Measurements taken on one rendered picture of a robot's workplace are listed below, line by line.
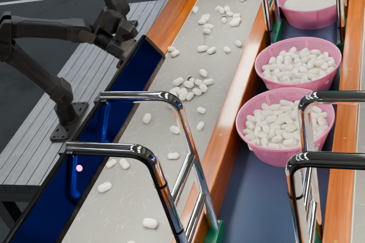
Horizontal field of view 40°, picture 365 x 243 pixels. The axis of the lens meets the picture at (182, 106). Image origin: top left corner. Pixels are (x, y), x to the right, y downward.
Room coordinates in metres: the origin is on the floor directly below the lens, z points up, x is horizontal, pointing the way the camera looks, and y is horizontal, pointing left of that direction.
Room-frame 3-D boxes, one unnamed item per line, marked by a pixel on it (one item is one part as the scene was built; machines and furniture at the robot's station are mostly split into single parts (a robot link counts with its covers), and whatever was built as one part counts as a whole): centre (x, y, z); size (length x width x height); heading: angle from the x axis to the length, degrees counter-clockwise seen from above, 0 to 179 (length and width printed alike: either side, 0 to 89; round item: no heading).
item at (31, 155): (1.63, 0.05, 0.65); 1.20 x 0.90 x 0.04; 157
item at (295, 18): (1.68, -0.59, 0.72); 0.27 x 0.27 x 0.10
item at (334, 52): (1.29, -0.39, 0.72); 0.27 x 0.27 x 0.10
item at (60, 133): (1.46, 0.40, 0.71); 0.20 x 0.07 x 0.08; 157
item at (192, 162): (0.76, 0.11, 0.90); 0.20 x 0.19 x 0.45; 153
